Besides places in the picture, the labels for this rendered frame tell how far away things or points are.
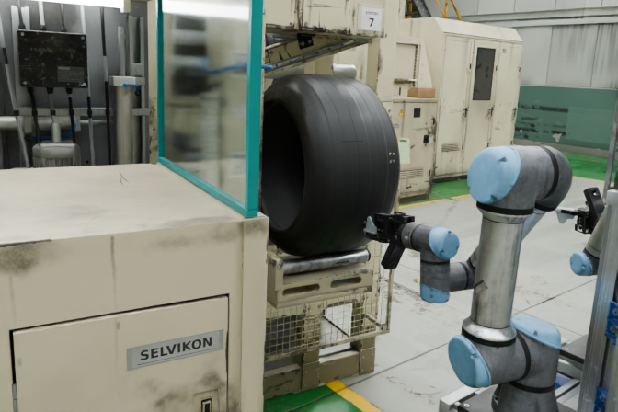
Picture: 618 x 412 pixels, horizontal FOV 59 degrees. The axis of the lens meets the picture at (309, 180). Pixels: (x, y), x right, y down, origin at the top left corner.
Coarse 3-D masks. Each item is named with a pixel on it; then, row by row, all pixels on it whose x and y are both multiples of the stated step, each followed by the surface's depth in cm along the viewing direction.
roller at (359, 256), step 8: (312, 256) 176; (320, 256) 176; (328, 256) 177; (336, 256) 178; (344, 256) 179; (352, 256) 181; (360, 256) 182; (368, 256) 184; (288, 264) 169; (296, 264) 171; (304, 264) 172; (312, 264) 173; (320, 264) 175; (328, 264) 176; (336, 264) 178; (344, 264) 180; (288, 272) 170; (296, 272) 172
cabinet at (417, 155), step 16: (400, 96) 689; (400, 112) 625; (416, 112) 641; (432, 112) 661; (400, 128) 630; (416, 128) 647; (432, 128) 666; (400, 144) 635; (416, 144) 652; (432, 144) 671; (400, 160) 640; (416, 160) 657; (432, 160) 678; (400, 176) 644; (416, 176) 662; (400, 192) 650; (416, 192) 669
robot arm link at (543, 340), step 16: (512, 320) 128; (528, 320) 129; (528, 336) 124; (544, 336) 123; (560, 336) 125; (528, 352) 122; (544, 352) 123; (528, 368) 122; (544, 368) 124; (528, 384) 125; (544, 384) 125
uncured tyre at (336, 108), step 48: (288, 96) 168; (336, 96) 164; (288, 144) 211; (336, 144) 156; (384, 144) 163; (288, 192) 210; (336, 192) 157; (384, 192) 165; (288, 240) 174; (336, 240) 167
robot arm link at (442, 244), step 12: (420, 228) 143; (432, 228) 139; (444, 228) 139; (420, 240) 141; (432, 240) 137; (444, 240) 135; (456, 240) 137; (420, 252) 141; (432, 252) 138; (444, 252) 136; (456, 252) 138
